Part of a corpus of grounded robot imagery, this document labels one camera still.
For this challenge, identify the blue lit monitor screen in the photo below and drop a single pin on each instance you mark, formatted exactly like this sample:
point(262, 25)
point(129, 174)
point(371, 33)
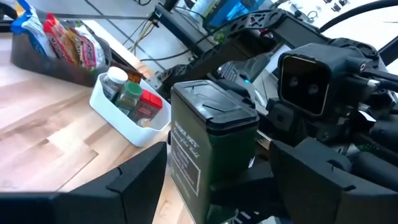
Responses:
point(233, 11)

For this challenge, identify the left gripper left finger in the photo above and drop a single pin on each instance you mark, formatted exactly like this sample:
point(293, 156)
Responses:
point(109, 202)

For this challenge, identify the red smoked paprika tin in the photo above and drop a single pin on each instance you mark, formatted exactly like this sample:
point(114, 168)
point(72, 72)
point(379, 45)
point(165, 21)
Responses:
point(146, 105)

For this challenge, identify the green spice tin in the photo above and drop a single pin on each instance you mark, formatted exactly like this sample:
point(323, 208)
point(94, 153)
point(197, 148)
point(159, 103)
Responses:
point(214, 149)

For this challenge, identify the spice jar with white lid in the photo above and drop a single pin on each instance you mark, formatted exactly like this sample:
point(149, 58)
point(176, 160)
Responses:
point(113, 82)

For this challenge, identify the black keyboard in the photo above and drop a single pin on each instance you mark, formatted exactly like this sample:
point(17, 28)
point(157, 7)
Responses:
point(228, 72)

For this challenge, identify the blue and white snack packet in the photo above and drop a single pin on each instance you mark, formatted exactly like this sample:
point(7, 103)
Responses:
point(31, 29)

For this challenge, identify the yellow ramen noodle packet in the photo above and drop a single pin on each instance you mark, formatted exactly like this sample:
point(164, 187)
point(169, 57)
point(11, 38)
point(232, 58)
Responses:
point(88, 51)

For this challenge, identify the dark grey translucent bin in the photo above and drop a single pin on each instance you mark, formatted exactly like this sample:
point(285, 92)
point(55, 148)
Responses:
point(46, 70)

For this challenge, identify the green plant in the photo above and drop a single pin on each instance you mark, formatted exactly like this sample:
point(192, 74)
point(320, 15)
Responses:
point(220, 34)

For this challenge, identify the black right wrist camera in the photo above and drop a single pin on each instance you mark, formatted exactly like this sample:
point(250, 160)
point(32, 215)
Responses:
point(311, 81)

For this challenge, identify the white plastic bin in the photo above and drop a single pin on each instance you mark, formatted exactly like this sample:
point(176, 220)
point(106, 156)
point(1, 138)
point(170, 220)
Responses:
point(124, 124)

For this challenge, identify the red ramen noodle packet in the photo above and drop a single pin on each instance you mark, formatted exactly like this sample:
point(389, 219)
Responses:
point(59, 40)

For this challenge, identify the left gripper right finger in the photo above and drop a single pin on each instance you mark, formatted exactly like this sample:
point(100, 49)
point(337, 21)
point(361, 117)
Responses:
point(329, 202)

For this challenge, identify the brown snack packet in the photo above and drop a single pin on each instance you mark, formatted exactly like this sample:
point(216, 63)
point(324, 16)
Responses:
point(136, 77)

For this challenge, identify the black desk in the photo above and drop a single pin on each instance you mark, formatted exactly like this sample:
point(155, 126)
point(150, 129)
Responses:
point(183, 28)

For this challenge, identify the spice jar with green lid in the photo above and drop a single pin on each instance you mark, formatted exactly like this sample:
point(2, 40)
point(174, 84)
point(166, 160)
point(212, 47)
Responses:
point(129, 95)

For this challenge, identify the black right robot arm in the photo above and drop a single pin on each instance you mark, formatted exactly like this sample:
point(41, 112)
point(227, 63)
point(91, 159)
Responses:
point(236, 49)

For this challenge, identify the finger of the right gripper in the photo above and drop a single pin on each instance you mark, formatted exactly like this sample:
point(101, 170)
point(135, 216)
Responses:
point(248, 189)
point(236, 90)

